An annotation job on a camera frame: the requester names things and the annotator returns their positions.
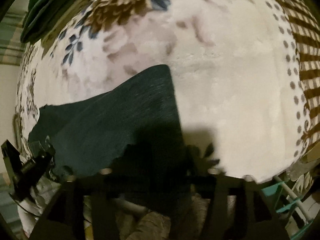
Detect teal white drying rack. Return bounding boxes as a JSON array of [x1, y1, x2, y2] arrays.
[[263, 172, 319, 239]]

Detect grey striped curtain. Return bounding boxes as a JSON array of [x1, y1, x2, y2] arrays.
[[1, 10, 26, 66]]

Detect dark blue denim jeans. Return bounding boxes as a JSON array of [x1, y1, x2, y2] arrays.
[[28, 64, 190, 210]]

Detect brown checkered bed sheet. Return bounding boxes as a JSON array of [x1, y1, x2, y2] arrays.
[[268, 0, 319, 155]]

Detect dark green blanket pile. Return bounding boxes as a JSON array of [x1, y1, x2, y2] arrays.
[[20, 0, 75, 43]]

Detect floral white bedspread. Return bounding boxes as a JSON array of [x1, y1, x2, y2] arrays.
[[16, 0, 310, 181]]

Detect beige trouser leg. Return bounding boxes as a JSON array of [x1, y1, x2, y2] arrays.
[[117, 212, 171, 239]]

